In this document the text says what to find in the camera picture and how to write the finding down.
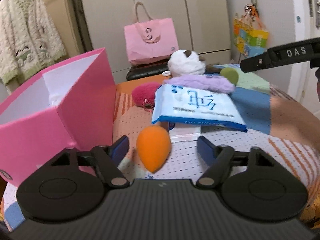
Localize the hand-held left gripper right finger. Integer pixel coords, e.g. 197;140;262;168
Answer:
196;135;274;188

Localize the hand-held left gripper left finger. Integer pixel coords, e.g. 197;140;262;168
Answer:
50;135;130;189

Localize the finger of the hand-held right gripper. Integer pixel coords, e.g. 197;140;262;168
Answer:
240;37;320;73

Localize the orange makeup sponge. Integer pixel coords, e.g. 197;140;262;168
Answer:
136;126;172;173

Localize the blue wet wipes packet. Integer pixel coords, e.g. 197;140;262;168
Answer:
151;84;248;132

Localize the pink cardboard box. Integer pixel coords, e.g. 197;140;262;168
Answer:
0;47;117;188

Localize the green makeup sponge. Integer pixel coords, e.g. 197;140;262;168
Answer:
220;67;239;85

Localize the purple plush toy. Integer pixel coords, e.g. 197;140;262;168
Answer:
162;74;236;94

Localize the white wet wipes packet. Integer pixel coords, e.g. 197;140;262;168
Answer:
168;121;202;144

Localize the white door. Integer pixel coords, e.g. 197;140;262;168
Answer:
290;0;320;115

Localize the colourful hanging gift bag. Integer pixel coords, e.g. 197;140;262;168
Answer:
232;0;270;58

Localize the patchwork printed blanket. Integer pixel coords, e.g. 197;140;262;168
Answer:
0;64;320;233

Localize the black suitcase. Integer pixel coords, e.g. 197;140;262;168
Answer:
126;60;173;81

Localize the white and brown plush toy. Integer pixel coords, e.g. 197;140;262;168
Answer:
167;49;223;77

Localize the pink tote bag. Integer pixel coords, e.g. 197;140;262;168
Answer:
124;2;179;65

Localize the beige wardrobe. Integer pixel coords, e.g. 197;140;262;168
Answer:
76;0;232;73

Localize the cream and green fluffy jacket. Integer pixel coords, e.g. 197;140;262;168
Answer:
0;0;67;85

